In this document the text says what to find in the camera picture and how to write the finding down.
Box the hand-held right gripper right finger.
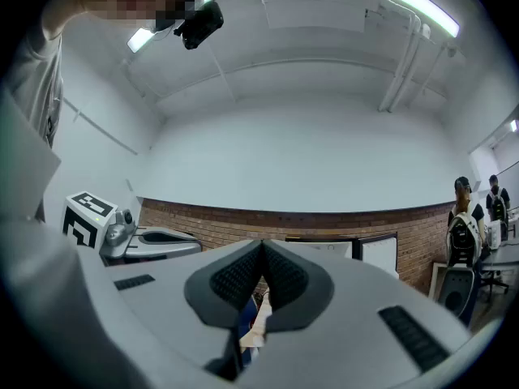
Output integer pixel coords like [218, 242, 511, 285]
[242, 239, 483, 389]

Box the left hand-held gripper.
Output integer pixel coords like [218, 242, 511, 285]
[62, 191, 203, 263]

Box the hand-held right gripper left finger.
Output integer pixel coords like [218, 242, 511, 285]
[105, 239, 264, 389]

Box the grey oval shell chair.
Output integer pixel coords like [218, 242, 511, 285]
[440, 266, 482, 327]

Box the grey table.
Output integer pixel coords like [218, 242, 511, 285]
[480, 241, 519, 295]

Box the white tabletop machine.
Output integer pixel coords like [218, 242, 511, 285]
[486, 219, 508, 250]

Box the person's grey shirt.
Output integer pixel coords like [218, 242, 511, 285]
[3, 10, 88, 149]

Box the white ceiling pipe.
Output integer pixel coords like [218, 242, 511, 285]
[378, 6, 421, 113]
[387, 23, 431, 113]

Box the long ceiling light bar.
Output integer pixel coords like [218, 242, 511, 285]
[380, 0, 461, 39]

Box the white frame stand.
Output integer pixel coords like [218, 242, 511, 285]
[429, 262, 449, 301]

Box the thin white wall conduit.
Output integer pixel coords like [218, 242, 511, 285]
[62, 97, 139, 156]

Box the black head-mounted camera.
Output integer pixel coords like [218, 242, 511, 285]
[173, 0, 225, 51]

